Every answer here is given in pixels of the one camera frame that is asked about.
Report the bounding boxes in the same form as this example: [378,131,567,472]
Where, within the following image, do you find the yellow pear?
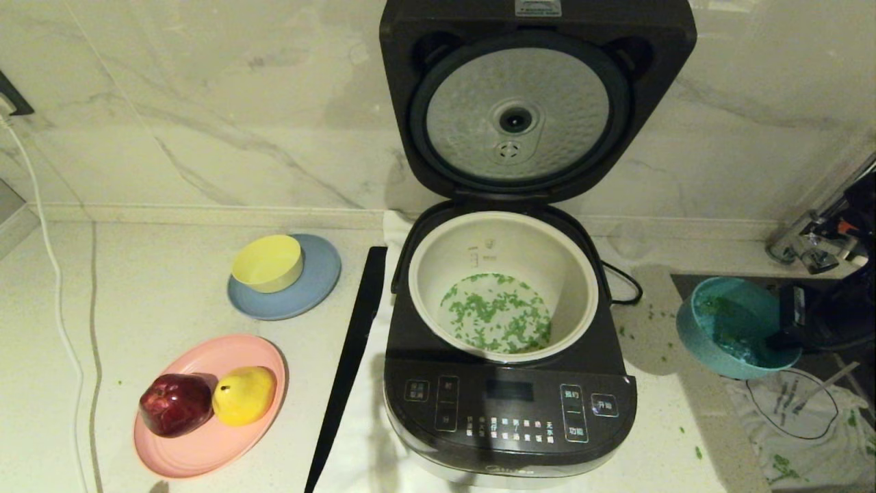
[212,366,277,427]

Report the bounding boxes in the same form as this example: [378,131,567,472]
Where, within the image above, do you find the yellow bowl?
[231,234,304,294]

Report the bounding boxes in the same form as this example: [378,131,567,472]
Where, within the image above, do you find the white plastic bag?
[722,375,876,490]

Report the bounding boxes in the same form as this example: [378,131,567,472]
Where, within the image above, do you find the white inner pot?
[408,210,600,362]

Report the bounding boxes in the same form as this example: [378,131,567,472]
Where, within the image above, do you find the dark red apple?
[140,373,214,438]

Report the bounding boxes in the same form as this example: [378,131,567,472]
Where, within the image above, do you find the pink plate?
[133,333,288,479]

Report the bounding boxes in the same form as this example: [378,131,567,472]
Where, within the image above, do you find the teal bowl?
[676,276,803,381]

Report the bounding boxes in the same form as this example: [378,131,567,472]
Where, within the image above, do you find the white cable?
[0,116,90,493]

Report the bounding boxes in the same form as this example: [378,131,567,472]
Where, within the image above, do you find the chrome faucet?
[766,199,864,276]

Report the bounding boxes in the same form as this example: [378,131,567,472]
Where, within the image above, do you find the black rice cooker lid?
[378,0,699,205]

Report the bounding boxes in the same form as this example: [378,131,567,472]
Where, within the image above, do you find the steel sink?
[671,274,876,493]

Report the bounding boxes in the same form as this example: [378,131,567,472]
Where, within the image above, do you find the black flat mat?
[303,246,388,493]

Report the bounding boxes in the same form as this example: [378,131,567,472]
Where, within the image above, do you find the chopped green bits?
[438,273,762,365]

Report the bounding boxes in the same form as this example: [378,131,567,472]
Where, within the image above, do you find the black rice cooker body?
[382,200,639,490]

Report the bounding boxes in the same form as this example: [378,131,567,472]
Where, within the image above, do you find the blue plate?
[227,233,342,321]

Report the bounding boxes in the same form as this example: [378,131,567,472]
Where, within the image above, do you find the black power cord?
[601,260,644,305]

